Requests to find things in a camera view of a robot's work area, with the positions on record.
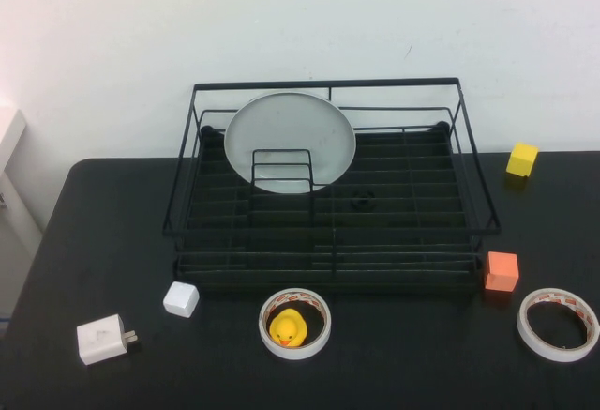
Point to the grey round plate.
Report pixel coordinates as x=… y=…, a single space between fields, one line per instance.
x=290 y=124

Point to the yellow rubber duck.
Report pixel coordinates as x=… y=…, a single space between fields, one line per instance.
x=288 y=328

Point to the white cube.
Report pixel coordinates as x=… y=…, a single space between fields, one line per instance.
x=180 y=299

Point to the white tape roll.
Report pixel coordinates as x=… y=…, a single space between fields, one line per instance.
x=553 y=356
x=295 y=353

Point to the orange cube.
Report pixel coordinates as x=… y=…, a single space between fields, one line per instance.
x=501 y=271

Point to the yellow cube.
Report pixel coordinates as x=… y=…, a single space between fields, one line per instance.
x=521 y=159

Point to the white power adapter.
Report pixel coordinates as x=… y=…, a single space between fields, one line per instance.
x=100 y=339

